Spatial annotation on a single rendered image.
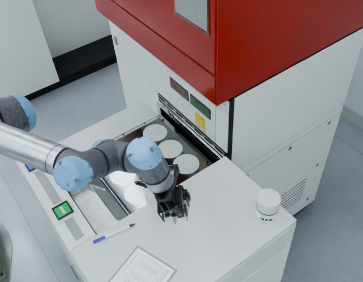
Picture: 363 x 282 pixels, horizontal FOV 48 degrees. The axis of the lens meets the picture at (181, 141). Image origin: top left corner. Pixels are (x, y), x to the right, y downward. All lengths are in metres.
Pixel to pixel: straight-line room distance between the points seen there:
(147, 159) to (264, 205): 0.45
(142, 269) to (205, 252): 0.19
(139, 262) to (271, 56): 0.76
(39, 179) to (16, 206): 1.26
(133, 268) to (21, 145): 0.49
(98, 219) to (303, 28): 0.94
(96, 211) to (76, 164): 0.60
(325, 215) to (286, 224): 1.25
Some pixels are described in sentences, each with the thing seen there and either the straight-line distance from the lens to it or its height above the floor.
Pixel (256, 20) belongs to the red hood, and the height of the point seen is 1.47.
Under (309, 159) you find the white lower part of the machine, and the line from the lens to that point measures 2.06.
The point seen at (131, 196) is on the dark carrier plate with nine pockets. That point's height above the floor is 0.90.
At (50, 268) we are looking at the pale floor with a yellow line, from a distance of 2.47.
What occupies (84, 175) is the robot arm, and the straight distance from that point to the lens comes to 0.91.
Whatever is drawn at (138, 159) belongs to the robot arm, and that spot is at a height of 1.38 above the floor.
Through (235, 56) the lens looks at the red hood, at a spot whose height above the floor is 1.38.
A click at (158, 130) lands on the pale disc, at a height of 0.90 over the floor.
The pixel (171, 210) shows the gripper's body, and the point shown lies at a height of 1.17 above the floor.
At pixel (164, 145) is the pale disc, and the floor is 0.90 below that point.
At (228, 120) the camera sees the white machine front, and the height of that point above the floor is 1.14.
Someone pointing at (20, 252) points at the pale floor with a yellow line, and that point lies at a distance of 2.59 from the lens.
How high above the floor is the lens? 2.07
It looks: 46 degrees down
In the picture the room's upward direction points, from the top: 5 degrees counter-clockwise
